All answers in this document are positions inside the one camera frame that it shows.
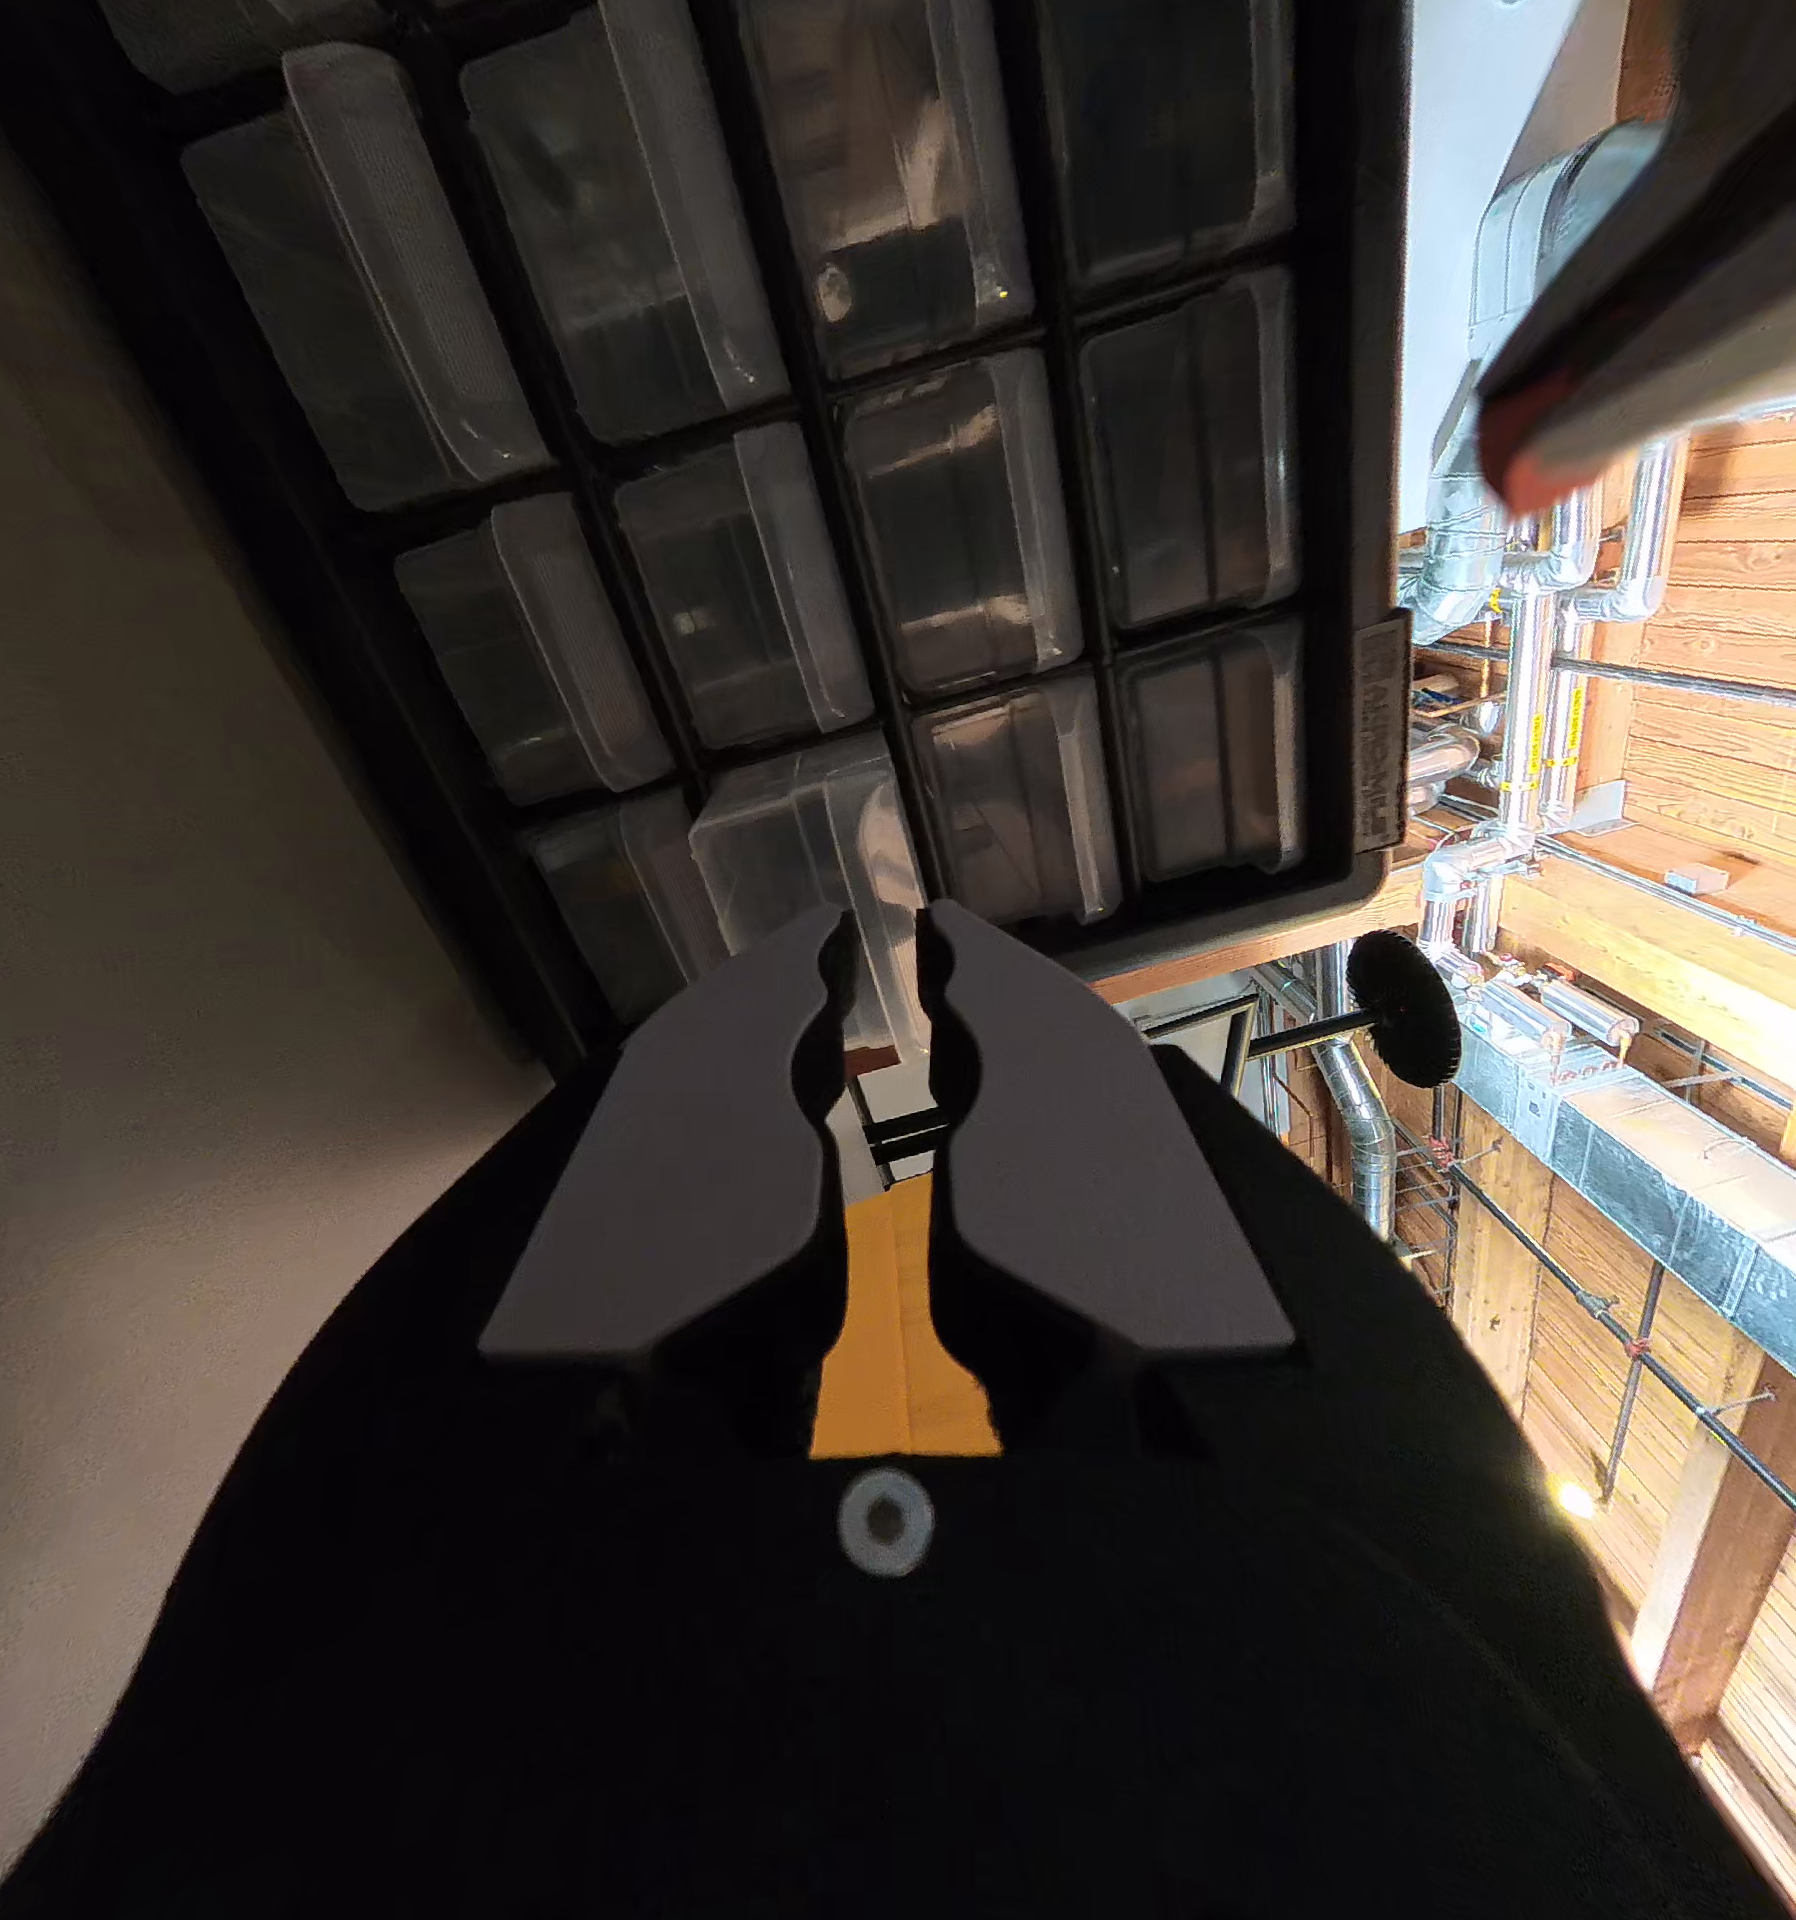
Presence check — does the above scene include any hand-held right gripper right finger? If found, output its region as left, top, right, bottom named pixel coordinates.
left=912, top=894, right=1297, bottom=1377

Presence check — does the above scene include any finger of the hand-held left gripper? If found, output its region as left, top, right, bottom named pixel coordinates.
left=1467, top=0, right=1796, bottom=510

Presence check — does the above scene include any silver pipe bundle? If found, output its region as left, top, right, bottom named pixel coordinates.
left=1392, top=121, right=1694, bottom=904

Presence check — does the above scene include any black drawer cabinet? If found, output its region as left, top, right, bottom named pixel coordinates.
left=0, top=0, right=1422, bottom=1070

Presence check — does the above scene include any black round ribbed disc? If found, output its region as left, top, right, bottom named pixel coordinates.
left=1348, top=930, right=1467, bottom=1079

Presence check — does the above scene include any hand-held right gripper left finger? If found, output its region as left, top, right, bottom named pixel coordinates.
left=478, top=909, right=863, bottom=1381

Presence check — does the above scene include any metal air duct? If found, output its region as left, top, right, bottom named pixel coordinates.
left=1455, top=984, right=1796, bottom=1416

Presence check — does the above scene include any yellow plastic bin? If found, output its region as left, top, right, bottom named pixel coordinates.
left=812, top=1170, right=1004, bottom=1463

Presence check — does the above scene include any clear plastic drawer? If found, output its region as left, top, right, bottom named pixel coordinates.
left=688, top=736, right=936, bottom=1127

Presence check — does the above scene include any wooden ceiling beam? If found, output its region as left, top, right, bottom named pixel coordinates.
left=1097, top=865, right=1439, bottom=1004

